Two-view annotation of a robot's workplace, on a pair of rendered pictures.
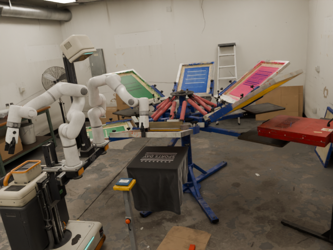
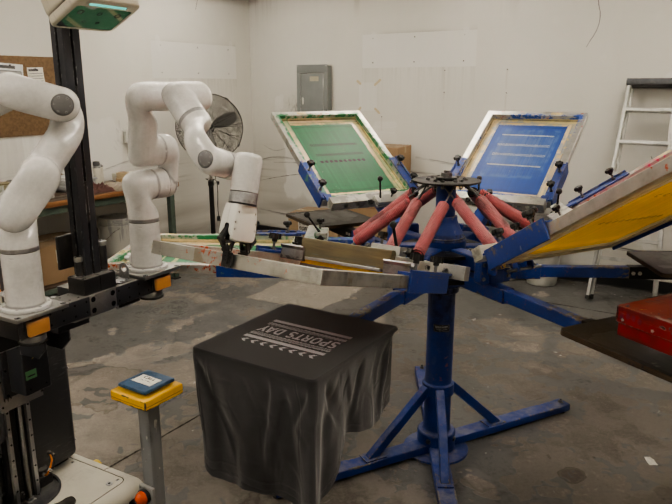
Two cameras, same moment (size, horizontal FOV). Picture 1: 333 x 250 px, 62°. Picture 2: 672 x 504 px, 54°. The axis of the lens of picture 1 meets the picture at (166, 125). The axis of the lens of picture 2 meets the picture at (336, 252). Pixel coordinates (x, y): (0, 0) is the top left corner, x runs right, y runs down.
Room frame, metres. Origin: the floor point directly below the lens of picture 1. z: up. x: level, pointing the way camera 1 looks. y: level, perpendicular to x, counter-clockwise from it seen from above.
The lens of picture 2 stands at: (0.49, -0.54, 1.71)
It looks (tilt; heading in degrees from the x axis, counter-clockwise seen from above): 14 degrees down; 16
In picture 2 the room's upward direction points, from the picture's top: straight up
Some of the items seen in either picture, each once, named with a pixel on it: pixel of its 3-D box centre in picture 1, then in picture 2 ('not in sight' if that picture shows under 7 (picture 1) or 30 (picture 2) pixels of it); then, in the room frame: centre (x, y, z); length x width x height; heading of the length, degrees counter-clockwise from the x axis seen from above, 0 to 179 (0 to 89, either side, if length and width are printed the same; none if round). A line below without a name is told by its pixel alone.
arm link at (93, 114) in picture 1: (95, 116); (144, 195); (2.30, 0.59, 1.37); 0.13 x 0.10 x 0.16; 155
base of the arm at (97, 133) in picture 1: (96, 134); (142, 244); (2.29, 0.61, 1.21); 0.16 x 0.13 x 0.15; 77
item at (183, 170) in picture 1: (183, 177); (356, 414); (2.25, -0.11, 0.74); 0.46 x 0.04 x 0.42; 163
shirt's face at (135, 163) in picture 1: (159, 156); (298, 336); (2.31, 0.09, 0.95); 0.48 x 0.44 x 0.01; 163
